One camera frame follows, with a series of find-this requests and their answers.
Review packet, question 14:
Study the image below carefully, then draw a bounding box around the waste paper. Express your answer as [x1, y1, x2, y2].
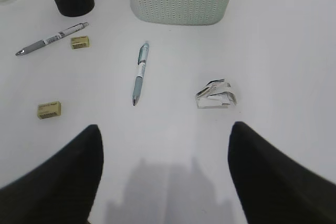
[195, 79, 237, 109]

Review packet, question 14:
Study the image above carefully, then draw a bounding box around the yellow eraser front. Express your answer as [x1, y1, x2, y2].
[37, 101, 61, 119]

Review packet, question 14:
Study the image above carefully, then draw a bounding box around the grey white pen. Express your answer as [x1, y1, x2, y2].
[15, 22, 89, 56]

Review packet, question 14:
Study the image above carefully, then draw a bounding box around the yellow eraser near holder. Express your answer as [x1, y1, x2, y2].
[70, 36, 90, 49]

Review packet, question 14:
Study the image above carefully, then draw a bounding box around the blue white pen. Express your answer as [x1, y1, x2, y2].
[132, 41, 150, 106]

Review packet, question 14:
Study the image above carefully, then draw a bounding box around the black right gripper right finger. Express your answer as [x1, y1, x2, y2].
[227, 122, 335, 223]

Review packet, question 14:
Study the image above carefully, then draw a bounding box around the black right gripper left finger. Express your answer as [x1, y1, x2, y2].
[1, 124, 103, 223]

